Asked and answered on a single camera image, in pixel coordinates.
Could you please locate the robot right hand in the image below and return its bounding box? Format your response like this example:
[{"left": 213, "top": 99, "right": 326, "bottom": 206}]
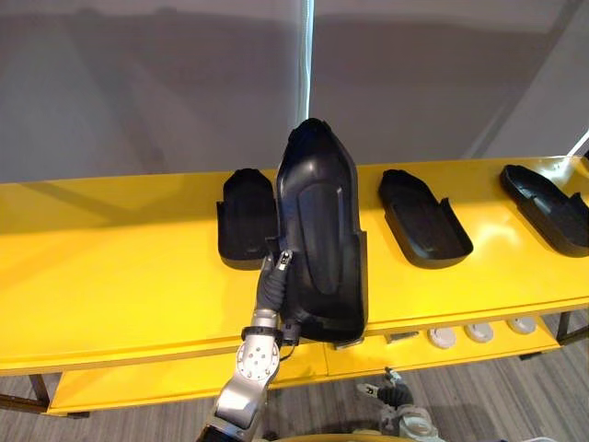
[{"left": 356, "top": 366, "right": 414, "bottom": 411}]

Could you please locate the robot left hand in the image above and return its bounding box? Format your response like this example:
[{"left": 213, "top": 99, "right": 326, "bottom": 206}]
[{"left": 251, "top": 249, "right": 295, "bottom": 328}]

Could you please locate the black plastic housing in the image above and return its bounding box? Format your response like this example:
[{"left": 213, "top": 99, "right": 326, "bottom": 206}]
[
  {"left": 274, "top": 117, "right": 369, "bottom": 345},
  {"left": 215, "top": 168, "right": 279, "bottom": 272},
  {"left": 377, "top": 169, "right": 475, "bottom": 270},
  {"left": 500, "top": 163, "right": 589, "bottom": 259}
]

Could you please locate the yellow lower shelf board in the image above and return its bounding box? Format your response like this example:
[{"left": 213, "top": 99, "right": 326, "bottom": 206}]
[{"left": 47, "top": 316, "right": 565, "bottom": 418}]

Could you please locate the yellow shelf board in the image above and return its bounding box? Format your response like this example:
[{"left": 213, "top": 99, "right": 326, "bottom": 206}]
[
  {"left": 0, "top": 155, "right": 589, "bottom": 378},
  {"left": 47, "top": 316, "right": 565, "bottom": 418}
]

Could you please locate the yellow shelf top board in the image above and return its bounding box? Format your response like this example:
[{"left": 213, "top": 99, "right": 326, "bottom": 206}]
[{"left": 0, "top": 155, "right": 589, "bottom": 378}]

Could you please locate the dark metal shelf leg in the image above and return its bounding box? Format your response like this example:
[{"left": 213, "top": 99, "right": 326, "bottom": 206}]
[
  {"left": 555, "top": 308, "right": 589, "bottom": 347},
  {"left": 0, "top": 372, "right": 52, "bottom": 414}
]

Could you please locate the white round part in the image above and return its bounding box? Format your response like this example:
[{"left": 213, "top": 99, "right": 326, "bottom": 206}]
[
  {"left": 427, "top": 327, "right": 457, "bottom": 350},
  {"left": 506, "top": 316, "right": 539, "bottom": 335},
  {"left": 464, "top": 321, "right": 495, "bottom": 343}
]

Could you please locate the white vertical light strip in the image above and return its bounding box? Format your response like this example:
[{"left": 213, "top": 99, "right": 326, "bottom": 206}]
[{"left": 299, "top": 0, "right": 317, "bottom": 122}]

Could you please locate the white slanted light strip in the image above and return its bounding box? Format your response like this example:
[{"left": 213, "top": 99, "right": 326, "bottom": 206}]
[{"left": 566, "top": 128, "right": 589, "bottom": 160}]

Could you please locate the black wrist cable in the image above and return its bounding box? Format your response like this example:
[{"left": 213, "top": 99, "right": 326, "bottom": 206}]
[{"left": 278, "top": 316, "right": 303, "bottom": 363}]

